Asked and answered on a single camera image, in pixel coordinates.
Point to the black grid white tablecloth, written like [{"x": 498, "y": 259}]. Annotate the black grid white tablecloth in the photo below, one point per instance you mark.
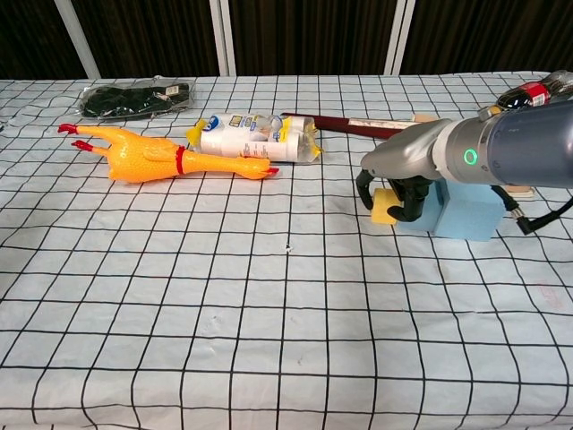
[{"x": 224, "y": 291}]

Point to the large blue foam cube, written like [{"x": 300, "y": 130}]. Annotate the large blue foam cube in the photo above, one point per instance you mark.
[{"x": 474, "y": 210}]

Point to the slanted white partition post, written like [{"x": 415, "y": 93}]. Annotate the slanted white partition post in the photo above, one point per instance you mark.
[{"x": 78, "y": 40}]

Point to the cola bottle with red label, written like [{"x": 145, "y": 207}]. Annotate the cola bottle with red label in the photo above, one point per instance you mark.
[{"x": 532, "y": 93}]

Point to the medium blue foam cube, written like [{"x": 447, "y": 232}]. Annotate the medium blue foam cube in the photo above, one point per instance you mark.
[{"x": 432, "y": 210}]

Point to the yellow rubber chicken toy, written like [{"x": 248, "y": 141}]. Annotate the yellow rubber chicken toy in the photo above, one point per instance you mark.
[{"x": 143, "y": 157}]

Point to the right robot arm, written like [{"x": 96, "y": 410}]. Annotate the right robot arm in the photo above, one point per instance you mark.
[{"x": 515, "y": 148}]

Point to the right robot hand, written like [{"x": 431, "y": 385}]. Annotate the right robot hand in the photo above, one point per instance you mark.
[{"x": 407, "y": 152}]

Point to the small yellow foam cube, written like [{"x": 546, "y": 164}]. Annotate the small yellow foam cube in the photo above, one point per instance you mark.
[{"x": 381, "y": 210}]

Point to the brown spiral notebook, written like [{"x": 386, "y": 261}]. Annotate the brown spiral notebook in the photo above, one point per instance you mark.
[{"x": 521, "y": 192}]

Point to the dark red folded fan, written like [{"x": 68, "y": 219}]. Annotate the dark red folded fan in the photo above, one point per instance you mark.
[{"x": 349, "y": 124}]

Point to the black gloves in plastic bag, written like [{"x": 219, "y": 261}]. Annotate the black gloves in plastic bag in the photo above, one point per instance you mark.
[{"x": 134, "y": 99}]

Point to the upright white partition post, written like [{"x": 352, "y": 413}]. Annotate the upright white partition post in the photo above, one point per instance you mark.
[{"x": 222, "y": 36}]

